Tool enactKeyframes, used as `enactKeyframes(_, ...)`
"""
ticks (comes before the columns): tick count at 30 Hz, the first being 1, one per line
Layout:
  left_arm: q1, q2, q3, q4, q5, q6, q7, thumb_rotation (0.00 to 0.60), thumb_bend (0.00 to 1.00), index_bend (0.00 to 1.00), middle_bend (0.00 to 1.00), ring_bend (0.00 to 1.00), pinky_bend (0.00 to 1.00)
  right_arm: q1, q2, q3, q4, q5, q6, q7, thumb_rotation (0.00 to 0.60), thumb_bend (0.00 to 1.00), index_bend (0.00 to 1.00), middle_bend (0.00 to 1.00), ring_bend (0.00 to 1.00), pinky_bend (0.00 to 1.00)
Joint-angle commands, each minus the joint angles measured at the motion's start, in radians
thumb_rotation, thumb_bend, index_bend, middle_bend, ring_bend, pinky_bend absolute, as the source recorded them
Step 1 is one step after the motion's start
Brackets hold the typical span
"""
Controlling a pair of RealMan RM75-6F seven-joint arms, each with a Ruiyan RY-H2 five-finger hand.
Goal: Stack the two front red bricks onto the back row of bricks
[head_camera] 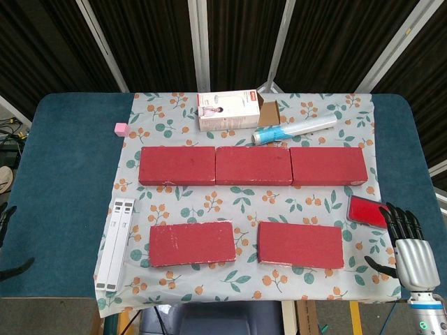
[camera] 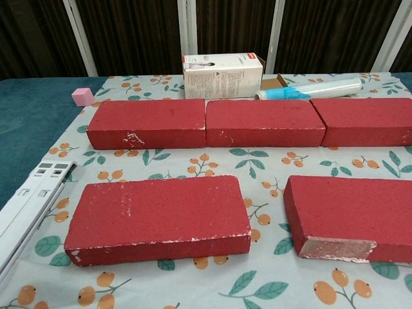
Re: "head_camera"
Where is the white folded stand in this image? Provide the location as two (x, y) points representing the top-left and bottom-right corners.
(94, 197), (136, 292)

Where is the beige hat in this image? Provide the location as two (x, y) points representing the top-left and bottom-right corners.
(0, 165), (14, 193)

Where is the brown cardboard box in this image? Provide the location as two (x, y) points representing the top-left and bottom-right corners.
(295, 300), (318, 335)

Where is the red flat tin case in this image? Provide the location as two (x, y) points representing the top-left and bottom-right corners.
(346, 195), (391, 230)

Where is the clear film roll blue label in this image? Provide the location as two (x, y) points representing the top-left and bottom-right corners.
(252, 113), (338, 144)

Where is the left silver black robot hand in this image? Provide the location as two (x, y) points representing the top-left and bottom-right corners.
(0, 205), (36, 282)

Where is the white product carton box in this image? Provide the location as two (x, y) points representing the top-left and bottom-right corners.
(196, 89), (282, 133)

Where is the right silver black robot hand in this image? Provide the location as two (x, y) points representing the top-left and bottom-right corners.
(364, 201), (441, 292)

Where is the white partition frame post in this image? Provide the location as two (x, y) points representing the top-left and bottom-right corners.
(187, 0), (213, 92)
(256, 0), (304, 94)
(355, 0), (441, 94)
(75, 0), (131, 94)

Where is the floral print tablecloth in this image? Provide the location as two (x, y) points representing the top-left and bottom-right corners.
(93, 91), (402, 319)

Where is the teal table cover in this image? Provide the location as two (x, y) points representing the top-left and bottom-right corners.
(0, 92), (447, 299)

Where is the dark blue-grey robot base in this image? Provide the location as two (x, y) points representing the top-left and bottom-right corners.
(139, 300), (284, 335)

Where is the red brick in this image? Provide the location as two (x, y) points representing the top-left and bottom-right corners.
(214, 146), (293, 186)
(256, 221), (345, 269)
(289, 146), (369, 187)
(149, 219), (237, 269)
(138, 146), (217, 186)

